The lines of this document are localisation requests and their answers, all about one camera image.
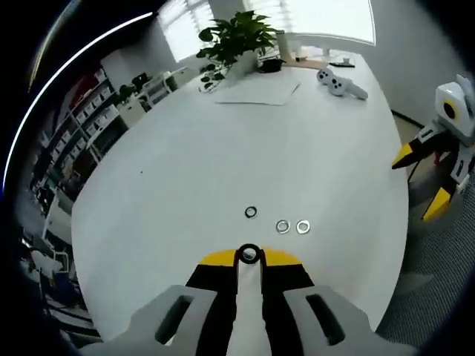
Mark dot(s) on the white plant pot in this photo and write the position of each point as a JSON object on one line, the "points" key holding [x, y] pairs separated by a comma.
{"points": [[245, 63]]}

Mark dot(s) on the green leafy plant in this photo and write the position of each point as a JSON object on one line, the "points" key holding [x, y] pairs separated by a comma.
{"points": [[237, 37]]}

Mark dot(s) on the long curved ceiling light strip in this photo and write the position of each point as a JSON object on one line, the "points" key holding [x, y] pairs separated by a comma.
{"points": [[68, 61]]}

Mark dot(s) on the wooden board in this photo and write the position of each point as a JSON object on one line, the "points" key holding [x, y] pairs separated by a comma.
{"points": [[308, 64]]}

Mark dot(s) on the white paper sheet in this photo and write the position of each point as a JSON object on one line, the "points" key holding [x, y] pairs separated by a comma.
{"points": [[256, 92]]}

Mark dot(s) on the silver washer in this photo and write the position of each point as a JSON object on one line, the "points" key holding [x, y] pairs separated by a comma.
{"points": [[298, 227], [277, 227]]}

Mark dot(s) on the glass dish with green leaves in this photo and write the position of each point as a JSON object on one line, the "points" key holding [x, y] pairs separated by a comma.
{"points": [[208, 78]]}

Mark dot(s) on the black washer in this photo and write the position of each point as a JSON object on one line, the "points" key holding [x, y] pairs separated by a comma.
{"points": [[249, 246], [246, 212]]}

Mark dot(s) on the white shelf with storage bins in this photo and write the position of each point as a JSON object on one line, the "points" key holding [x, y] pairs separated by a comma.
{"points": [[92, 111]]}

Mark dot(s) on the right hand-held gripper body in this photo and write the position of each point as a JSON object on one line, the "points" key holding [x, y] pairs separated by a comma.
{"points": [[460, 96]]}

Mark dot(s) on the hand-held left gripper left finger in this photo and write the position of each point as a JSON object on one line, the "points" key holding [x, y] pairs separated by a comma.
{"points": [[208, 278]]}

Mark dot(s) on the white game controller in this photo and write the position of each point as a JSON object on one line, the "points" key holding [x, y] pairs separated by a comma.
{"points": [[356, 91], [324, 76]]}

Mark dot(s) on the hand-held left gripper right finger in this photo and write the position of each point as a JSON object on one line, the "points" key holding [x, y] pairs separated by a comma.
{"points": [[289, 282]]}

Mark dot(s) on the black remote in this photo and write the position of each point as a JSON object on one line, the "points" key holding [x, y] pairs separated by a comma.
{"points": [[341, 65]]}

